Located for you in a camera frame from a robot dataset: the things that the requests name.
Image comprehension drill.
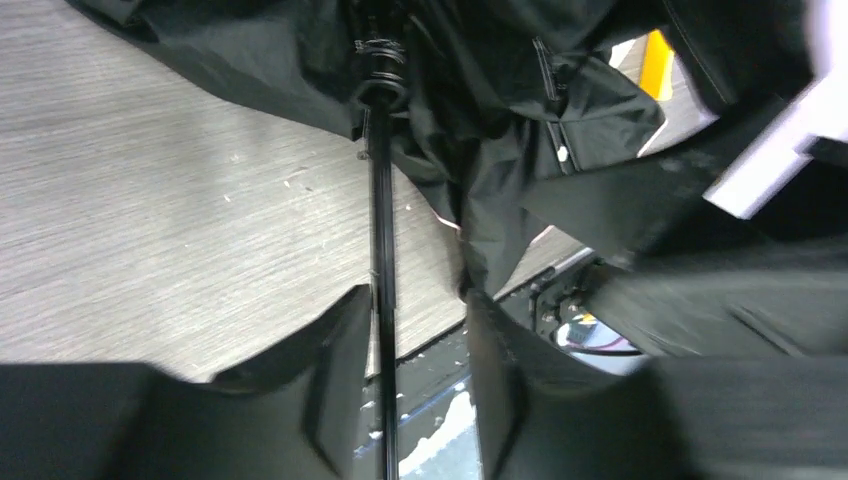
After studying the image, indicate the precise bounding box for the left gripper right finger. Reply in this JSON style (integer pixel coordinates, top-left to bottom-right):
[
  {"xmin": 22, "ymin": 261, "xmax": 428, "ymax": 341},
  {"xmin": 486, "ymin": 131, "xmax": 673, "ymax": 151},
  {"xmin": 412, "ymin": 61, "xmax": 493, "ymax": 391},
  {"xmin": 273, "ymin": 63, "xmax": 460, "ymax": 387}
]
[{"xmin": 467, "ymin": 292, "xmax": 847, "ymax": 479}]

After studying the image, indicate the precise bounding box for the pink and black folding umbrella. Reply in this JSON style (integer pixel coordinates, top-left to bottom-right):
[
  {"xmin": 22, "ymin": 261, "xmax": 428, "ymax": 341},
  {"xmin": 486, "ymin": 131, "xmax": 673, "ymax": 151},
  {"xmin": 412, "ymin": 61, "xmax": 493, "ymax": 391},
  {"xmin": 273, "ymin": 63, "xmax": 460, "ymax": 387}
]
[{"xmin": 66, "ymin": 0, "xmax": 819, "ymax": 480}]

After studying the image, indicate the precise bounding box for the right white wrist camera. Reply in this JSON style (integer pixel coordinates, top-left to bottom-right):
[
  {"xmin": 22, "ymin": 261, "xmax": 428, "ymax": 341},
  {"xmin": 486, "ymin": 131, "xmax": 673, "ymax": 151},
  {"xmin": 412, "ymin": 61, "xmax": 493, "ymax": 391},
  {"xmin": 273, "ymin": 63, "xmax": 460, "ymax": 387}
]
[{"xmin": 702, "ymin": 0, "xmax": 847, "ymax": 220}]

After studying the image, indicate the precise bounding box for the yellow block on table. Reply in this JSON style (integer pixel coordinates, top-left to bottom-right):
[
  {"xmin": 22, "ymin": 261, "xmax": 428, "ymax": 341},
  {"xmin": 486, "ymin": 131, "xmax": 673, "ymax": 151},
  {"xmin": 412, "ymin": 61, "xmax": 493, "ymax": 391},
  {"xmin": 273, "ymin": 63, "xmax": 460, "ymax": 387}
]
[{"xmin": 639, "ymin": 30, "xmax": 675, "ymax": 102}]

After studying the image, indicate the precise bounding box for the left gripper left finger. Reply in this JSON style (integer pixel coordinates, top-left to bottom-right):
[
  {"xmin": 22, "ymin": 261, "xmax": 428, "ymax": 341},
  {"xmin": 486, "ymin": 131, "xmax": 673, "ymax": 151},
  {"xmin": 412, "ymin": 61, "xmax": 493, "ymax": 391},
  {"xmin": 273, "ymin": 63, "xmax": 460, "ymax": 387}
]
[{"xmin": 1, "ymin": 285, "xmax": 372, "ymax": 479}]

